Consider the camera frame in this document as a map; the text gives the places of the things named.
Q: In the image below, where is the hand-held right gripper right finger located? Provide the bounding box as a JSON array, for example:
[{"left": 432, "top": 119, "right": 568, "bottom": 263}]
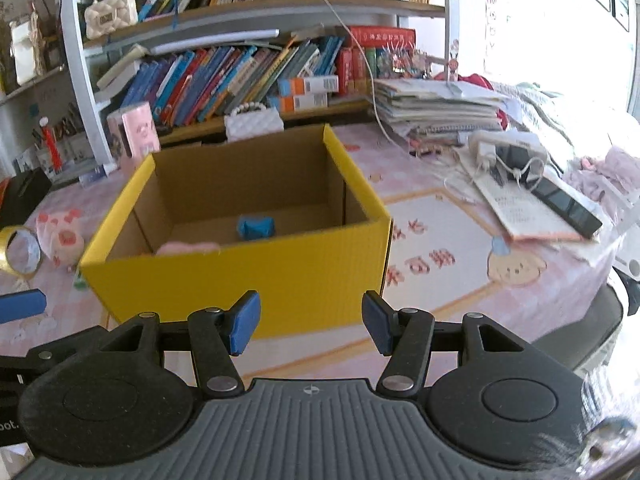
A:
[{"left": 361, "top": 291, "right": 536, "bottom": 395}]

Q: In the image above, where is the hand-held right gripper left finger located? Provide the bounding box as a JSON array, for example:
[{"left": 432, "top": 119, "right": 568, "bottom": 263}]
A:
[{"left": 100, "top": 291, "right": 262, "bottom": 395}]

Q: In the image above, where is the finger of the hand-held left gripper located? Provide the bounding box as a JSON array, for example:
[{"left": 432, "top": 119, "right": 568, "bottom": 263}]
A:
[{"left": 0, "top": 290, "right": 47, "bottom": 325}]

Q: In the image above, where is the yellow tape roll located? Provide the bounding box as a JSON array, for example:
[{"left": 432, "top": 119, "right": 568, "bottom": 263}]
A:
[{"left": 0, "top": 226, "right": 42, "bottom": 277}]

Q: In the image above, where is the yellow cardboard box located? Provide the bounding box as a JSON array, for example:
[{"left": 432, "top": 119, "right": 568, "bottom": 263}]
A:
[{"left": 80, "top": 124, "right": 393, "bottom": 338}]

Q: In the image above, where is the pink pig plush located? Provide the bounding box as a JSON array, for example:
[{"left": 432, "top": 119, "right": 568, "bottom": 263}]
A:
[{"left": 36, "top": 210, "right": 86, "bottom": 268}]

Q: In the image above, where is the pink fluffy plush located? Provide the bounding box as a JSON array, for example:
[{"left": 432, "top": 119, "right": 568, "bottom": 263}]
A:
[{"left": 155, "top": 241, "right": 221, "bottom": 256}]

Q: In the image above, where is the blue plastic toy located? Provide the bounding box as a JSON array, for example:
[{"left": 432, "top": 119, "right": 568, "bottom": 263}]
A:
[{"left": 236, "top": 215, "right": 276, "bottom": 241}]

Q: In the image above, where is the pink checked tablecloth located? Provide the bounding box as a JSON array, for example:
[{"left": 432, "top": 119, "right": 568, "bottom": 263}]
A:
[{"left": 0, "top": 122, "right": 623, "bottom": 376}]

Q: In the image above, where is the black case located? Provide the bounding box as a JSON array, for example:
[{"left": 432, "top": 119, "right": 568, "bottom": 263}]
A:
[{"left": 0, "top": 167, "right": 53, "bottom": 231}]

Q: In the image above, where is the white pen holder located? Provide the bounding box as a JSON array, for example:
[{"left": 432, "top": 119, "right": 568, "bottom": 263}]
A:
[
  {"left": 55, "top": 132, "right": 90, "bottom": 163},
  {"left": 15, "top": 147, "right": 48, "bottom": 176}
]

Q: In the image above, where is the red tassel ornament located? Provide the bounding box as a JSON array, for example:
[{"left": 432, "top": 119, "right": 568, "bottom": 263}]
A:
[{"left": 39, "top": 117, "right": 63, "bottom": 173}]

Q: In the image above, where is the pink-edged booklet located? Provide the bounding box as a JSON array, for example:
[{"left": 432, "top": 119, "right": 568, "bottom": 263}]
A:
[{"left": 470, "top": 165, "right": 588, "bottom": 243}]

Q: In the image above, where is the white quilted purse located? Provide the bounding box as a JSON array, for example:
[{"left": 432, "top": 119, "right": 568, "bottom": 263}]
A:
[{"left": 224, "top": 102, "right": 283, "bottom": 143}]

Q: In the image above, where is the black chair seat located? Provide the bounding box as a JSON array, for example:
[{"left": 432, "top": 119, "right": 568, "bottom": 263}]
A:
[{"left": 530, "top": 285, "right": 626, "bottom": 376}]

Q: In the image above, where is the pink humidifier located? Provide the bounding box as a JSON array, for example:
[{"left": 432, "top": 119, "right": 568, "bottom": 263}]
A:
[{"left": 106, "top": 101, "right": 162, "bottom": 161}]

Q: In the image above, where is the white power strip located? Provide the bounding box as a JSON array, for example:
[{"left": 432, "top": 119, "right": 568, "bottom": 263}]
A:
[{"left": 467, "top": 130, "right": 548, "bottom": 181}]

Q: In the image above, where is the stack of papers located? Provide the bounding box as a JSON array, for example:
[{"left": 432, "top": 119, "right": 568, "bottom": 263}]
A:
[{"left": 372, "top": 77, "right": 508, "bottom": 148}]

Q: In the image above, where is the black phone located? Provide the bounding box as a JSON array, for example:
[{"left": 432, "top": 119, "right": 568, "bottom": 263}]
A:
[{"left": 530, "top": 175, "right": 603, "bottom": 240}]

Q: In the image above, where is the orange and blue carton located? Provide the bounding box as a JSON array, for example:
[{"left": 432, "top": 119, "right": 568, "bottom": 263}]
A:
[
  {"left": 277, "top": 76, "right": 340, "bottom": 96},
  {"left": 277, "top": 92, "right": 329, "bottom": 113}
]

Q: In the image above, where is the white bookshelf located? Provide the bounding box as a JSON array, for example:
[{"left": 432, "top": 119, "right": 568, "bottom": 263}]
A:
[{"left": 0, "top": 0, "right": 448, "bottom": 181}]

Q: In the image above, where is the row of slanted books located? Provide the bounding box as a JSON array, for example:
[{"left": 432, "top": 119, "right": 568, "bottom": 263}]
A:
[{"left": 95, "top": 35, "right": 346, "bottom": 128}]

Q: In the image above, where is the red and green book set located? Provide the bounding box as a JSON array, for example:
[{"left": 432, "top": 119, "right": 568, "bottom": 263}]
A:
[{"left": 336, "top": 46, "right": 396, "bottom": 95}]

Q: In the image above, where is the pink cloth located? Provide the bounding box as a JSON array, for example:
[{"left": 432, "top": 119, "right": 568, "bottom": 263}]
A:
[{"left": 562, "top": 147, "right": 640, "bottom": 201}]

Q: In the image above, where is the red dictionary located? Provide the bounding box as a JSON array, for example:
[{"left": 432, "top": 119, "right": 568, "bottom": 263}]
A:
[{"left": 347, "top": 26, "right": 417, "bottom": 51}]

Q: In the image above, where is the cream quilted purse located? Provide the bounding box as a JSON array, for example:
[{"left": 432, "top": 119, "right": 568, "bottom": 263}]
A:
[{"left": 84, "top": 0, "right": 138, "bottom": 41}]

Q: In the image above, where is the white cable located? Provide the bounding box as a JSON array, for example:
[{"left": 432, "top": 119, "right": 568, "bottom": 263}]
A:
[{"left": 295, "top": 0, "right": 401, "bottom": 146}]

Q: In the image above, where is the alphabet wall poster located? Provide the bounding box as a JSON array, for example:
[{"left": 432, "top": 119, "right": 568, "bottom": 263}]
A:
[{"left": 482, "top": 0, "right": 546, "bottom": 76}]

